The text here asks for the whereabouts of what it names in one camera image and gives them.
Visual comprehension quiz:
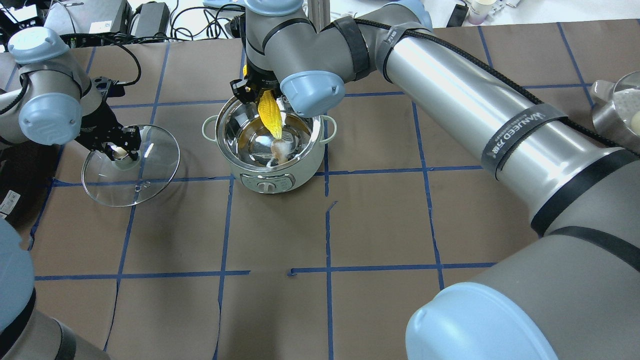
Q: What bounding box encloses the aluminium frame post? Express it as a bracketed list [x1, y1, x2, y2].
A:
[306, 0, 330, 23]

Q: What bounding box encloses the steel steamer pot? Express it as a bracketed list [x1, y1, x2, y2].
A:
[589, 71, 640, 154]

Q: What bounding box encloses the black smartphone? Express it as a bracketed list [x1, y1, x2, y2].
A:
[446, 4, 469, 28]

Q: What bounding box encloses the black rice cooker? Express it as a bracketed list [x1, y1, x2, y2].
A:
[1, 142, 61, 251]

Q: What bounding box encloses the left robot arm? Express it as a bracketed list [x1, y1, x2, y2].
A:
[0, 27, 141, 360]

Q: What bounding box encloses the yellow toy corn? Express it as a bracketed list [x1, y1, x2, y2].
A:
[257, 89, 282, 141]

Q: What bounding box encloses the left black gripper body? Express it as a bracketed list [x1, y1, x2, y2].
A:
[75, 100, 142, 156]

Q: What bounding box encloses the white purple cup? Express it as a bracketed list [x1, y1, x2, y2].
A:
[466, 0, 498, 26]

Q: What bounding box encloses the glass pot lid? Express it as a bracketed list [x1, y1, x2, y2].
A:
[81, 124, 181, 208]

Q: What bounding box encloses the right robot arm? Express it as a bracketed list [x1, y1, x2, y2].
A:
[244, 0, 640, 360]

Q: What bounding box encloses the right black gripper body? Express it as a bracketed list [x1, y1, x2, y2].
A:
[230, 67, 283, 105]

